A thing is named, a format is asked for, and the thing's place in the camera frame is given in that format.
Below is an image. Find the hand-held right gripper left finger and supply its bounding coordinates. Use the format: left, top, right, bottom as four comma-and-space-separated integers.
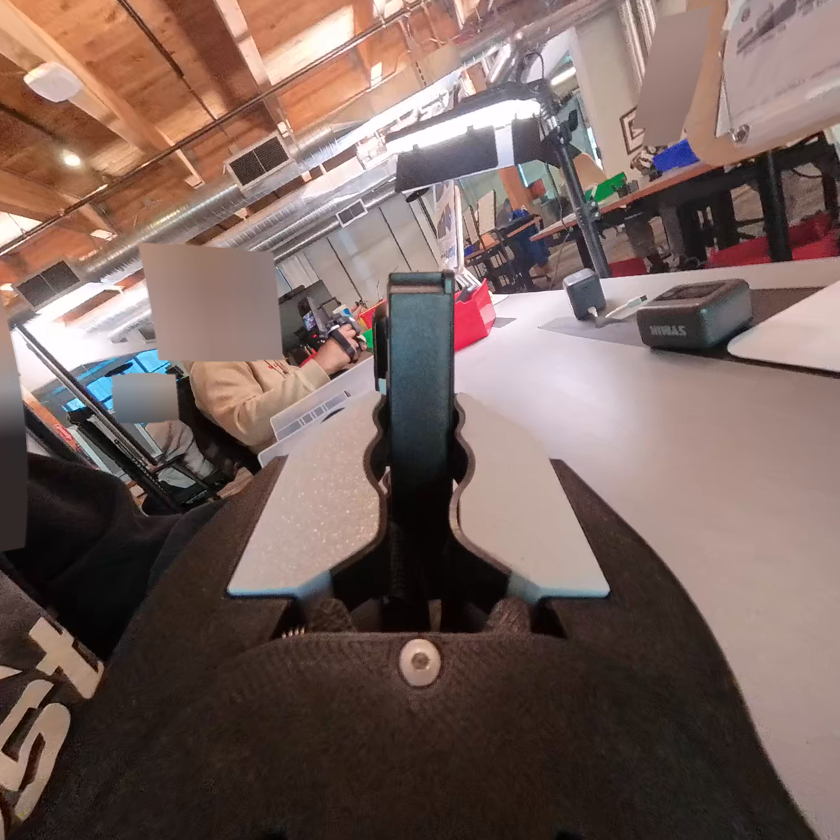
226, 392, 395, 601

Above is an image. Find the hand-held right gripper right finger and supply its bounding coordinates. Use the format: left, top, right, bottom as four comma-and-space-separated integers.
448, 392, 613, 601

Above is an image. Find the clear plastic storage bin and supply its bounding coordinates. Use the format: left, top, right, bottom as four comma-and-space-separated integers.
258, 387, 378, 470

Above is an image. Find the black usb hub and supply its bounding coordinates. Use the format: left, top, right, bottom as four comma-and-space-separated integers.
373, 270, 459, 618

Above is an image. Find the black office chair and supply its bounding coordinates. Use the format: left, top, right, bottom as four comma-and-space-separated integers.
174, 374, 260, 487

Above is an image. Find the red storage bin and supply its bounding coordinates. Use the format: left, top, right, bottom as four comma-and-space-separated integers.
357, 279, 494, 355

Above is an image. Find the dark desk mat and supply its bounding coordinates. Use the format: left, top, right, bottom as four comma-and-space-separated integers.
538, 285, 840, 378

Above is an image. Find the black metal pole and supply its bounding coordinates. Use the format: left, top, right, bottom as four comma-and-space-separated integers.
13, 322, 186, 514

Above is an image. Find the grey charger cube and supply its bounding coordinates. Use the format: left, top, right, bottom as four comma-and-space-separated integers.
562, 268, 608, 322

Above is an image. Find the person's printed dark sweatshirt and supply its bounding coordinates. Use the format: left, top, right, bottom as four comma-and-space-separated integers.
0, 453, 227, 840

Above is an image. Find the grey rectangular case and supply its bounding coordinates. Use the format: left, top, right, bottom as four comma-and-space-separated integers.
635, 278, 753, 350

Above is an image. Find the printed sign board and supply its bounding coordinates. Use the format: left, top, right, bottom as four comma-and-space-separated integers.
430, 180, 460, 270

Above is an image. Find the black light stand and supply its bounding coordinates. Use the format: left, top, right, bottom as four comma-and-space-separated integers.
538, 52, 614, 280

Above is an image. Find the white pad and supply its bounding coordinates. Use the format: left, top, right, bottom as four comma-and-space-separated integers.
727, 281, 840, 376

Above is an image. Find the white ceiling vent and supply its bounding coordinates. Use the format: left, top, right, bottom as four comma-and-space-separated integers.
223, 134, 293, 191

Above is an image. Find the wooden table with black legs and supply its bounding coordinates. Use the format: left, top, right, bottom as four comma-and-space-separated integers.
530, 134, 840, 263

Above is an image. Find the blue storage bin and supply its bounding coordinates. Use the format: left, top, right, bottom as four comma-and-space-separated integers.
646, 138, 697, 173

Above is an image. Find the studio light panel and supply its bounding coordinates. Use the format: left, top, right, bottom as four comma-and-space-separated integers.
384, 79, 572, 194

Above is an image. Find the white ceiling device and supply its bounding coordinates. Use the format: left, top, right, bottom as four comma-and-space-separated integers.
23, 62, 85, 104

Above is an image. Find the white printed sheet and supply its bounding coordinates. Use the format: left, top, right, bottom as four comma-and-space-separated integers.
718, 0, 840, 142

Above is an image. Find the white charging cable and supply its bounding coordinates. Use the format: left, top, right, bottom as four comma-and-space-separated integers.
591, 295, 651, 328

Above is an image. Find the silver air duct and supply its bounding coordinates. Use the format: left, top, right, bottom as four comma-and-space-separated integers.
85, 112, 460, 277

